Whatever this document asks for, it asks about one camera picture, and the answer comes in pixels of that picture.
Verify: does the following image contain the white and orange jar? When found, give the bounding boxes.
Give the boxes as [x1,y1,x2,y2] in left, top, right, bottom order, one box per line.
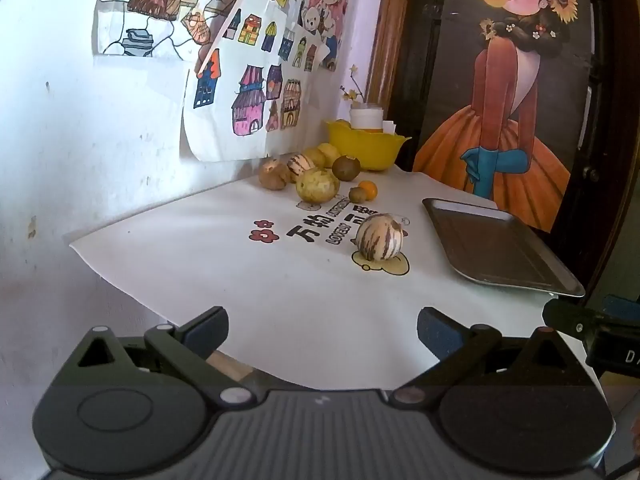
[350,103,383,132]

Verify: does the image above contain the wooden door frame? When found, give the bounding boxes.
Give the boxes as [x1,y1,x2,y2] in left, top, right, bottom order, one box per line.
[367,0,416,121]

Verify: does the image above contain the yellow flower sprig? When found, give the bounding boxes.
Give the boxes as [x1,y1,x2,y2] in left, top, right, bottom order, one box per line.
[340,64,366,108]

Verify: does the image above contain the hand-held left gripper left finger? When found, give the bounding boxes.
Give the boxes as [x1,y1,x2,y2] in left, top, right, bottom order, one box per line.
[75,305,256,408]

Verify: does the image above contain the girl with teddy drawing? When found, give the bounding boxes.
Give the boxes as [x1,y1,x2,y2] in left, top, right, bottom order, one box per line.
[295,0,358,73]

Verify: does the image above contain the brown kiwi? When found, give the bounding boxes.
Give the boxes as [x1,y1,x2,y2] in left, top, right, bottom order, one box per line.
[332,155,361,182]

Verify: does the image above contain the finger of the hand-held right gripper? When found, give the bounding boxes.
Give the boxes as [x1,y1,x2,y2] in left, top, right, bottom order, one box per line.
[542,297,608,347]
[602,294,640,320]

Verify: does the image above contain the yellow plastic bowl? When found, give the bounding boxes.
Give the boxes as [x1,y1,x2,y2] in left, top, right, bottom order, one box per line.
[325,120,413,172]

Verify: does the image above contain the striped pepino melon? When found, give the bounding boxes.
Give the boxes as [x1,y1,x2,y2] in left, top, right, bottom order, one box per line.
[354,212,405,262]
[286,154,317,177]

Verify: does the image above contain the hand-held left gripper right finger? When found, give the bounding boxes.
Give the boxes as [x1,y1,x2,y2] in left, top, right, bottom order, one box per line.
[390,306,571,408]

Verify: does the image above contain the boy with fan drawing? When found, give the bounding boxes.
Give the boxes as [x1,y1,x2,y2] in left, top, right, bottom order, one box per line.
[92,0,241,58]

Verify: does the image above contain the houses drawing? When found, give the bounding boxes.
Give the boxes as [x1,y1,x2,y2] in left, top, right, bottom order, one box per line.
[181,0,346,163]

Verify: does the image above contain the orange dress girl poster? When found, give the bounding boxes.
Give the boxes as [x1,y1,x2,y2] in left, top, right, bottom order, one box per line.
[412,0,596,233]

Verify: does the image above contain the metal tray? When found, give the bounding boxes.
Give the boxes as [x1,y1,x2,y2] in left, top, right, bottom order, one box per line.
[421,197,586,298]

